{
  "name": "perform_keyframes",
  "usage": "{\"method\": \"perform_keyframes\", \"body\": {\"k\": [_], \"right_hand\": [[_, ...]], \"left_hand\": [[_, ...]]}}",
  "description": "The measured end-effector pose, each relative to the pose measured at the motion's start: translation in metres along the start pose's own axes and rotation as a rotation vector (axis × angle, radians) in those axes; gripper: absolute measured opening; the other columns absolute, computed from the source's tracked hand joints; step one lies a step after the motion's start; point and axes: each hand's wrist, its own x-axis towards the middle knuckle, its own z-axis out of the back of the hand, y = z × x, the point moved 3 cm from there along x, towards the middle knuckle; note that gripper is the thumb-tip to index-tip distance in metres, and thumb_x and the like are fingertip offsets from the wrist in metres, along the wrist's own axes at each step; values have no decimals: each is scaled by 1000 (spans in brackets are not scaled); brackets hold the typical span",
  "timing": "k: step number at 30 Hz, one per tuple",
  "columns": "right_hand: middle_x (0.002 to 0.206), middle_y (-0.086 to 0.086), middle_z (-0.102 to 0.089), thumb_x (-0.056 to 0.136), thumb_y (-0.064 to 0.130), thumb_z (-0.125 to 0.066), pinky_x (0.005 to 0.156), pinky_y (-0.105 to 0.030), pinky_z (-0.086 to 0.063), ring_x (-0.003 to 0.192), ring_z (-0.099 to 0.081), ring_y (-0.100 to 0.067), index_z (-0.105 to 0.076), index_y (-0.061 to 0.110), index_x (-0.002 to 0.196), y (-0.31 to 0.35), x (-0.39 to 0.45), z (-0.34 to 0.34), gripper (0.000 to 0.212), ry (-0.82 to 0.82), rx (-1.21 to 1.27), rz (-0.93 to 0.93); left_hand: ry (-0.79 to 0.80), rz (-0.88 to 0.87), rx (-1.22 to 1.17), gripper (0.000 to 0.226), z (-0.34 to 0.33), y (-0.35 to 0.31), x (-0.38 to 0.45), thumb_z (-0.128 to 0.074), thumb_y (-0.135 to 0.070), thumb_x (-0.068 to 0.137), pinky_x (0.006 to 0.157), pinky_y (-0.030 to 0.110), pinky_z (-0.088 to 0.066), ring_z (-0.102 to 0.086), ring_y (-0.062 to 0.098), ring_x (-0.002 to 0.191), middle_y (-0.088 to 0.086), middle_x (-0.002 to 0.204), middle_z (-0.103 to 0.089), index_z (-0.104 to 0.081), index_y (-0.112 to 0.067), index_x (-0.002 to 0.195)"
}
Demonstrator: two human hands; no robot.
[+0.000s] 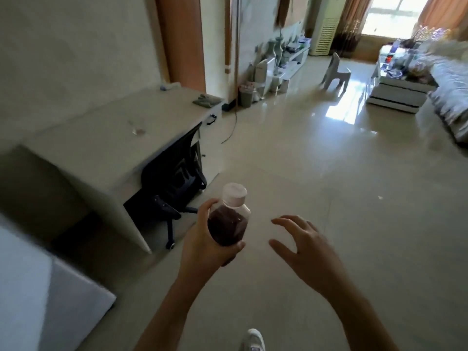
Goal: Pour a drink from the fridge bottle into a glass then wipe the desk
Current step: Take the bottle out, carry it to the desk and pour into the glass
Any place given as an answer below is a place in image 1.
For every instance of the brown curtain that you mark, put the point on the brown curtain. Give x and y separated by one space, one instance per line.
351 25

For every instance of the beige desk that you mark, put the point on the beige desk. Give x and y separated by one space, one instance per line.
109 142

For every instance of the person's left forearm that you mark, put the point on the person's left forearm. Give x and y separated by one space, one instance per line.
175 314

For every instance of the grey waste bin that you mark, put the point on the grey waste bin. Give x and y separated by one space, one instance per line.
246 95

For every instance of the white flat panel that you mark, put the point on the white flat panel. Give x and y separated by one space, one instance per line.
265 74

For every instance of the small blue object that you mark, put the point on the small blue object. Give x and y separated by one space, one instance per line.
166 87

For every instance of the white plastic chair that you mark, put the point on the white plastic chair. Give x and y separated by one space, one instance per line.
336 74

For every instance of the patterned sofa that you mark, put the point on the patterned sofa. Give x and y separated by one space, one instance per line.
451 91

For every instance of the cream standing air conditioner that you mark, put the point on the cream standing air conditioner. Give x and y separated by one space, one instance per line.
325 29

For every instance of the grey cloth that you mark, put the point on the grey cloth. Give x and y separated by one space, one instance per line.
207 101

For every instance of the white coffee table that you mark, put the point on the white coffee table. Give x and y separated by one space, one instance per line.
396 89

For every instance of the window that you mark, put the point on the window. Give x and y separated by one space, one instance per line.
395 14

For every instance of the orange curtain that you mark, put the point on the orange curtain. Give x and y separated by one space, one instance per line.
444 12

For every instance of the white shoe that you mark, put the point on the white shoe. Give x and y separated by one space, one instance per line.
254 340

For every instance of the small clear object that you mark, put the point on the small clear object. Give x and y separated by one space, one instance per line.
138 129

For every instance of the dark liquid bottle white cap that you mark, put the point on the dark liquid bottle white cap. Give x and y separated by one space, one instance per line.
228 219

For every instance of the person's right forearm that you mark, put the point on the person's right forearm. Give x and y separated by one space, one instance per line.
360 318

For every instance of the person's left thumb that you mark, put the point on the person's left thumb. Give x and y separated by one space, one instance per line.
234 250

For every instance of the person's right thumb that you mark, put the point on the person's right thumb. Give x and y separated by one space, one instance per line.
280 249

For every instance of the person's right hand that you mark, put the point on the person's right hand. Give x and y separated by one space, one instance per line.
314 257

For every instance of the brown wooden door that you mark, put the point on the brown wooden door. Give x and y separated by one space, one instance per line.
182 40

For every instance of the grey green vase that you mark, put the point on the grey green vase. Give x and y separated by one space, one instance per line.
278 51

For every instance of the person's left hand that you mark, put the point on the person's left hand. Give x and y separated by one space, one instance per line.
195 248

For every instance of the black office chair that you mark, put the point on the black office chair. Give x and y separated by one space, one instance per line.
175 179

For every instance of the white low cabinet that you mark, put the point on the white low cabinet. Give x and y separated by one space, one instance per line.
294 60

